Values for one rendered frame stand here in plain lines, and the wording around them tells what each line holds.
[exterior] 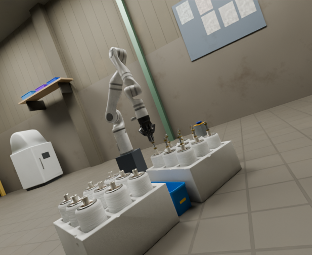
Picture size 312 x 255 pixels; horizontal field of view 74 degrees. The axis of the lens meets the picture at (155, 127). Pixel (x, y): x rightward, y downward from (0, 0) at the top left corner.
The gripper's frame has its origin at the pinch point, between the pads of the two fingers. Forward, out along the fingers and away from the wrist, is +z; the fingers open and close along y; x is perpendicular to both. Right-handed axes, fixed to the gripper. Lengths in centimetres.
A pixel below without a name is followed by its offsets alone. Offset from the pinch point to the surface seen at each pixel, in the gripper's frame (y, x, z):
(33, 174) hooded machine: -3, 403, 6
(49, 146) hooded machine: 45, 407, -37
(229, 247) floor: -32, -57, 35
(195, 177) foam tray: -7.8, -31.2, 22.9
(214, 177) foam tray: 4.1, -32.0, 28.7
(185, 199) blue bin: -15.4, -26.8, 30.5
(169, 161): -5.1, -14.0, 14.1
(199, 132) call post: 37.0, -7.9, 9.7
